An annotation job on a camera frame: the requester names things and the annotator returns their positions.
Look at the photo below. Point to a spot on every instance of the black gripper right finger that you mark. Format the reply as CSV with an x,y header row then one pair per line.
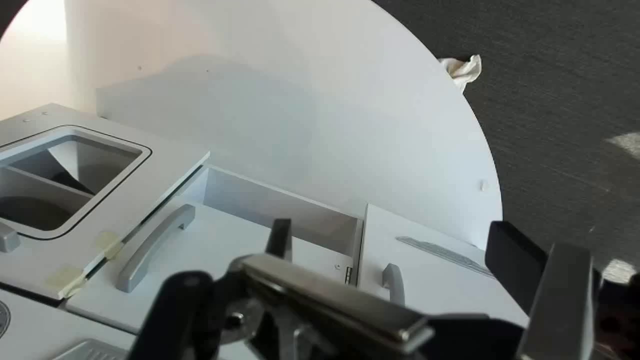
x,y
515,260

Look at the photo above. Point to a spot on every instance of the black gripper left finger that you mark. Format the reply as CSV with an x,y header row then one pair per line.
x,y
185,321

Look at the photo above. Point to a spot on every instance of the white cabinet door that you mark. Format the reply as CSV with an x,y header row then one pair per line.
x,y
435,272

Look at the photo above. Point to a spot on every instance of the white toy kitchen set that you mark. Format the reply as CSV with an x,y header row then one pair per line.
x,y
233,219

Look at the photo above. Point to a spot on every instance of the crumpled white cloth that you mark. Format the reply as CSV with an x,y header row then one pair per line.
x,y
462,72

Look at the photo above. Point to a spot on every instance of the white round table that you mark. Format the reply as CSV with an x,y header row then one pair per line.
x,y
326,98

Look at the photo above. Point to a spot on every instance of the grey drawer handle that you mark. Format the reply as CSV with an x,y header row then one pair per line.
x,y
135,271

